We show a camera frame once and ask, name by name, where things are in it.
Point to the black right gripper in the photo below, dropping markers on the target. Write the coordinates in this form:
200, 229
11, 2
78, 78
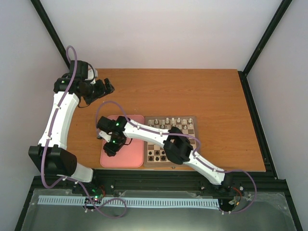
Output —
112, 150

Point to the pink plastic tray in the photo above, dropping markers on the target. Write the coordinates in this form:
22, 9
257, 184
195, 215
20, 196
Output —
129, 156

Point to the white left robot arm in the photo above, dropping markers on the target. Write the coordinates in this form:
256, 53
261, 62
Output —
50, 155

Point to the wooden chess board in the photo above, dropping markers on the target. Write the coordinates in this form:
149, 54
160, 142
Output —
186, 124

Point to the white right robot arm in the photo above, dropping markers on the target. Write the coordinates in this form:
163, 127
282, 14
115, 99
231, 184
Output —
176, 145

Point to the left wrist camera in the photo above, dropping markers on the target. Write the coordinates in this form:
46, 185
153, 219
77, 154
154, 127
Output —
92, 73

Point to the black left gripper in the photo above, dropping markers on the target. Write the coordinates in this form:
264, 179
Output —
103, 91

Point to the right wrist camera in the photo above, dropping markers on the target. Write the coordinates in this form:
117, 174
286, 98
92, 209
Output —
106, 125

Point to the light blue cable duct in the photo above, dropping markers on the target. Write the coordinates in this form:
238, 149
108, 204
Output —
129, 202

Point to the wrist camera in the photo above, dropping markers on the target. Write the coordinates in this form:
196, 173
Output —
106, 125
92, 73

